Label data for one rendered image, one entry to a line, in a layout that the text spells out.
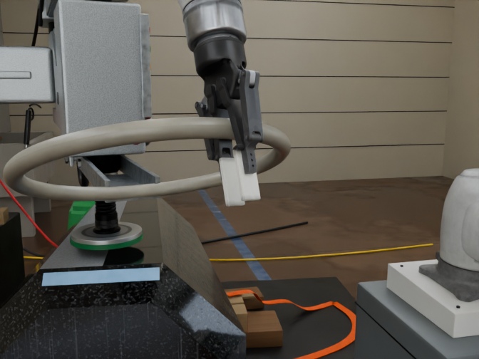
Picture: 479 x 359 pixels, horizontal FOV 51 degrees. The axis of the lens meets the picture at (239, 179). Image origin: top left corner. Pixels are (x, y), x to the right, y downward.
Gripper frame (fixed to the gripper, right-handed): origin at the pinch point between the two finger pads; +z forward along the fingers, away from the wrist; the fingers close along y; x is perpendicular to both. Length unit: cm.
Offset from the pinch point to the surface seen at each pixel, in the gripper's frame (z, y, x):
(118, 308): 17, 76, -13
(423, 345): 33, 12, -51
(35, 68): -78, 131, -13
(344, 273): 23, 194, -237
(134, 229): -6, 88, -26
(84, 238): -5, 89, -10
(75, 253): -1, 96, -9
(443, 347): 34, 7, -51
